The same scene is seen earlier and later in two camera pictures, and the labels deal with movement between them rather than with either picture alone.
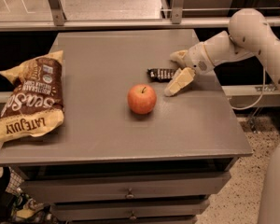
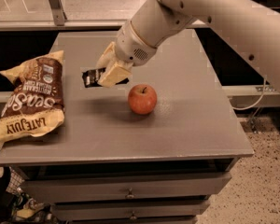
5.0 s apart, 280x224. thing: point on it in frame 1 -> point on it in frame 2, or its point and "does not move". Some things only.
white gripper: (196, 59) -> (131, 47)
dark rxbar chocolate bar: (161, 75) -> (91, 77)
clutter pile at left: (8, 204) does not move
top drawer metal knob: (130, 194) does not move
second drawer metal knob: (133, 216) does not move
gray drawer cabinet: (108, 164) does not move
